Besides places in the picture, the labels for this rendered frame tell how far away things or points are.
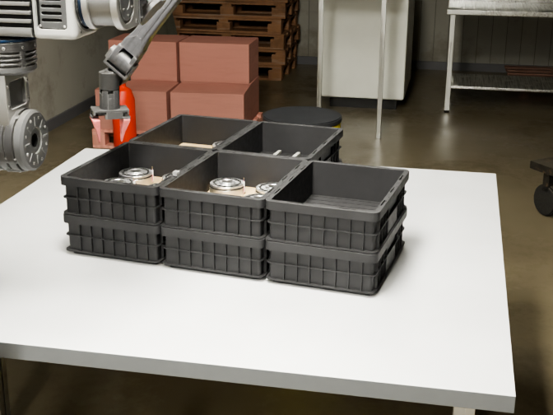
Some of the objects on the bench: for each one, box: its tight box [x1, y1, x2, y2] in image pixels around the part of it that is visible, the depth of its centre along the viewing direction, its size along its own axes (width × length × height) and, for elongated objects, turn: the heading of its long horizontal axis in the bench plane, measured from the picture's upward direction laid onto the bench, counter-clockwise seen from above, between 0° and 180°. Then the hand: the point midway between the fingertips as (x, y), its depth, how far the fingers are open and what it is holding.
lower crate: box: [63, 212, 166, 264], centre depth 269 cm, size 40×30×12 cm
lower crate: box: [160, 226, 270, 279], centre depth 260 cm, size 40×30×12 cm
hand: (110, 138), depth 263 cm, fingers open, 6 cm apart
